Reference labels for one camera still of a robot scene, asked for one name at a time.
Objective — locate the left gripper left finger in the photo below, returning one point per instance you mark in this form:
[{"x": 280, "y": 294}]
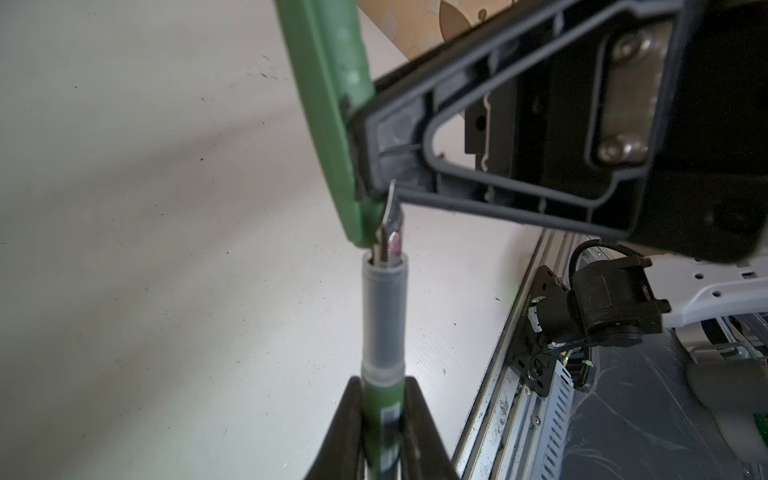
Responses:
[{"x": 340, "y": 456}]

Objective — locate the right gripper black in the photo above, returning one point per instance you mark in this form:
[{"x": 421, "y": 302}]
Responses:
[{"x": 706, "y": 195}]

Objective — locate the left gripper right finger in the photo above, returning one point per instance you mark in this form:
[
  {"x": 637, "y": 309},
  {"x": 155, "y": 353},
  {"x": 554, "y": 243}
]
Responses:
[{"x": 423, "y": 454}]

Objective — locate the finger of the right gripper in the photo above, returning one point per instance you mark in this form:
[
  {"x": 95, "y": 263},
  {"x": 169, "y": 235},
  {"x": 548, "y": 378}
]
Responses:
[{"x": 550, "y": 113}]

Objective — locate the green pen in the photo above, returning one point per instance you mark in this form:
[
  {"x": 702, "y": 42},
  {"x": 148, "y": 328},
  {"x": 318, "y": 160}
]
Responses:
[{"x": 384, "y": 289}]

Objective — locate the green pen cap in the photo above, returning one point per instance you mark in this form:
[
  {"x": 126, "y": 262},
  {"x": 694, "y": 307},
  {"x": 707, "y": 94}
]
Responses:
[{"x": 331, "y": 72}]

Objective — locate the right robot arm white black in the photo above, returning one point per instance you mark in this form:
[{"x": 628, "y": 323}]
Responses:
[{"x": 714, "y": 288}]

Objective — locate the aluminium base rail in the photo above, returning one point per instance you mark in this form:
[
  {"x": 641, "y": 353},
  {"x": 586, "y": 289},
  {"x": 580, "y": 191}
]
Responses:
[{"x": 511, "y": 432}]

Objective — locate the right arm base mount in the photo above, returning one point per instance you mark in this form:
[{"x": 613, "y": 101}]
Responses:
[{"x": 605, "y": 300}]

